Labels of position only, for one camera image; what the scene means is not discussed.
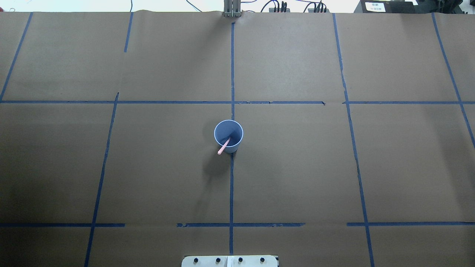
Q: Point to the aluminium frame post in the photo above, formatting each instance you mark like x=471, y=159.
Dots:
x=232, y=8

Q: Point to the white pole with base plate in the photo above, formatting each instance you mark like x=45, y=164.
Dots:
x=231, y=261

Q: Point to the black box with white label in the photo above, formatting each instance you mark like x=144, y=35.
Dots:
x=385, y=6

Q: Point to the blue ribbed plastic cup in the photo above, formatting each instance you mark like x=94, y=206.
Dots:
x=229, y=130

